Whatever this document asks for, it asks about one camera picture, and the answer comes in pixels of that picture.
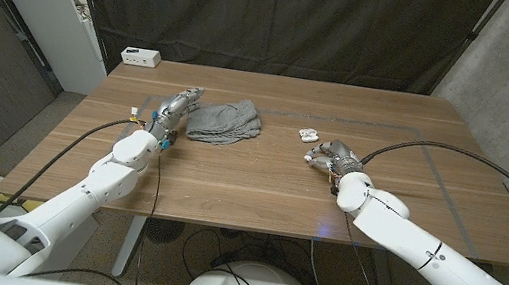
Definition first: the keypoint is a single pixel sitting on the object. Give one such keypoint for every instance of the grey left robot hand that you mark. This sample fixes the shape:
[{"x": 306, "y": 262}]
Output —
[{"x": 170, "y": 112}]

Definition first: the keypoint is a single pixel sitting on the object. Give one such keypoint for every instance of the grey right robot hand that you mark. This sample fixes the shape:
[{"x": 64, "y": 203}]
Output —
[{"x": 340, "y": 158}]

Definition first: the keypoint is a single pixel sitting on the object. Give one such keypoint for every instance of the white airpod earbud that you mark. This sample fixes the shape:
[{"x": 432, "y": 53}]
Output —
[{"x": 307, "y": 158}]

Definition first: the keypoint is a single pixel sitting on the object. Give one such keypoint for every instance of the white airpods case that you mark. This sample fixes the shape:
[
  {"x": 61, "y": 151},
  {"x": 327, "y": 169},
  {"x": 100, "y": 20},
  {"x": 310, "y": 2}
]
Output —
[{"x": 308, "y": 135}]

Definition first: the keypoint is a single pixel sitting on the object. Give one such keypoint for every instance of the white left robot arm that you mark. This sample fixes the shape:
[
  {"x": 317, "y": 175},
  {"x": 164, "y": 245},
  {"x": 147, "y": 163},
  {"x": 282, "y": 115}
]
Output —
[{"x": 118, "y": 178}]

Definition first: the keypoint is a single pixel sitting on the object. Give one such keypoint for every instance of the grey folded cloth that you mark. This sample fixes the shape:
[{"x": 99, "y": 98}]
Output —
[{"x": 222, "y": 120}]

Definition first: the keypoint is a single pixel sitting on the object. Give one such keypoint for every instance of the white power strip box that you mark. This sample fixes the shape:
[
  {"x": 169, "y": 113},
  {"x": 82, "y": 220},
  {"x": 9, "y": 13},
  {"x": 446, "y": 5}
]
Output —
[{"x": 141, "y": 57}]

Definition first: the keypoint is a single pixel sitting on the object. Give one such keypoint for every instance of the black round floor fan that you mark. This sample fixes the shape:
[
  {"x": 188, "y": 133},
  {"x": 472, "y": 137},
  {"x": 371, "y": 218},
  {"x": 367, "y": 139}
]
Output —
[{"x": 164, "y": 231}]

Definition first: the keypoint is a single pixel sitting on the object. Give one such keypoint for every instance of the black backdrop curtain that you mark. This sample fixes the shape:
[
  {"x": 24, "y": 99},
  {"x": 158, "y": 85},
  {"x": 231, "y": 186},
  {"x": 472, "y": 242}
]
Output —
[{"x": 278, "y": 15}]

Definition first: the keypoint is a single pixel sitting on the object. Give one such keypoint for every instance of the yellow black tool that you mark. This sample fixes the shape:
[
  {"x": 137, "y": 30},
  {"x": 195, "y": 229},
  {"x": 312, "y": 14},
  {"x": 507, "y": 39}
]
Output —
[{"x": 30, "y": 205}]

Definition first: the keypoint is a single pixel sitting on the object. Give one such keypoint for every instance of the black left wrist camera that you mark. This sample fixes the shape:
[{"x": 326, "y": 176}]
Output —
[{"x": 169, "y": 139}]

